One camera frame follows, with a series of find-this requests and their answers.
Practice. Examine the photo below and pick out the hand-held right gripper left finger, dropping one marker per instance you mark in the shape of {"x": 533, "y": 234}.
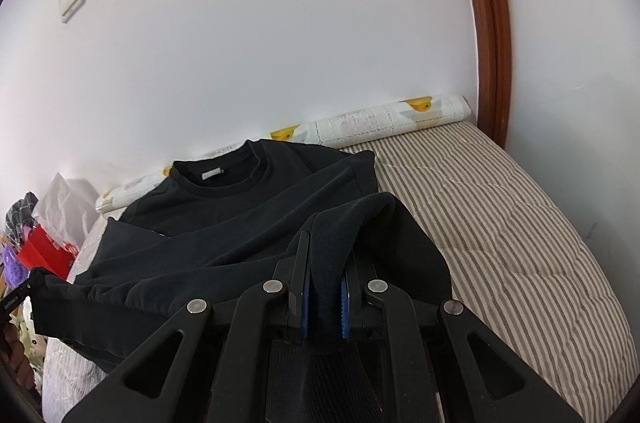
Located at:
{"x": 305, "y": 308}

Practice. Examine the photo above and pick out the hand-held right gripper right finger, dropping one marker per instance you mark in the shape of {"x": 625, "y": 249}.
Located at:
{"x": 345, "y": 303}

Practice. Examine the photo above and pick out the black sweatshirt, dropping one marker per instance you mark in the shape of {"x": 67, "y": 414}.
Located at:
{"x": 225, "y": 223}

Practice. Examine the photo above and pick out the person's left hand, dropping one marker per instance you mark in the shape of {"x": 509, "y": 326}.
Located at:
{"x": 15, "y": 353}

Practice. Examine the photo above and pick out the purple item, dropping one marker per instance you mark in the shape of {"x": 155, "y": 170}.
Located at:
{"x": 12, "y": 270}

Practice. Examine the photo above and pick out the white spotted cloth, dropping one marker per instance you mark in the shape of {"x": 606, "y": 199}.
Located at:
{"x": 32, "y": 343}

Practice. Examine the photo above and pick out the red paper bag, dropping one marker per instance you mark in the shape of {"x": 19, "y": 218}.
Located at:
{"x": 47, "y": 253}

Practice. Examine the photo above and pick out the plaid cloth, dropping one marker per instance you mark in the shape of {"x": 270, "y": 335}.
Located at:
{"x": 22, "y": 213}

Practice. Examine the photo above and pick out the white plastic bag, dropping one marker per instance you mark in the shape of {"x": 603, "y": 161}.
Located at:
{"x": 65, "y": 203}

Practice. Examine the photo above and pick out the striped bed cover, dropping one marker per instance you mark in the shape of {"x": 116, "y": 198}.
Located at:
{"x": 500, "y": 228}

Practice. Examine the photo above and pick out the rolled duck-print mat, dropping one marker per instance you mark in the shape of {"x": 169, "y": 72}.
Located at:
{"x": 360, "y": 125}

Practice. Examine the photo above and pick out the brown wooden door frame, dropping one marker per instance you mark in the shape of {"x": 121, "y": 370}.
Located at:
{"x": 487, "y": 28}

